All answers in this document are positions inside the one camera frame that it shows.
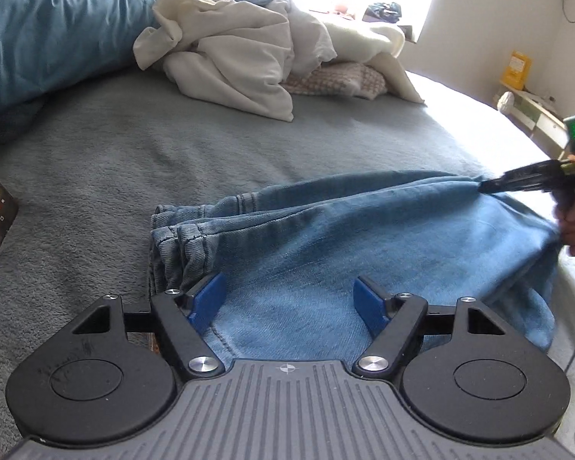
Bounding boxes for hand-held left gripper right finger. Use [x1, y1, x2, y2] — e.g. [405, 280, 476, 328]
[353, 275, 509, 379]

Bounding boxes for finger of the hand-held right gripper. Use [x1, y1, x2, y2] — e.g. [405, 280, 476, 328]
[502, 159, 565, 180]
[478, 174, 562, 197]

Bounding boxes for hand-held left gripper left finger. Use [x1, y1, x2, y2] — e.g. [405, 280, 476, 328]
[71, 272, 229, 379]

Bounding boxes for blue elastic waist jeans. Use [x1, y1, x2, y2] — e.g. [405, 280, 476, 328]
[149, 170, 565, 363]

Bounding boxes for person's right hand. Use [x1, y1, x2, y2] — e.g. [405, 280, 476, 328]
[557, 195, 575, 256]

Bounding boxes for yellow box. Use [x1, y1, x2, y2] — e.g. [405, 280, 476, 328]
[499, 49, 534, 91]

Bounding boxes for grey bed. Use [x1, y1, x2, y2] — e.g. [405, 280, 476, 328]
[0, 62, 575, 460]

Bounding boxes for beige houndstooth garment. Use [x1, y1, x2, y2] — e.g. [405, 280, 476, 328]
[279, 62, 390, 101]

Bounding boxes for dark blue bundle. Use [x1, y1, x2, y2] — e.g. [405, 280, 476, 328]
[363, 1, 404, 23]

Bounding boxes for cream white top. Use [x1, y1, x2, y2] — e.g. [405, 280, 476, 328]
[133, 0, 295, 124]

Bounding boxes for white shirt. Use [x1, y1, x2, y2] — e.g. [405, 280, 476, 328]
[267, 0, 338, 80]

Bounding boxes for blue pillow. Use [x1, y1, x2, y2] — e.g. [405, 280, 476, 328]
[0, 0, 214, 123]

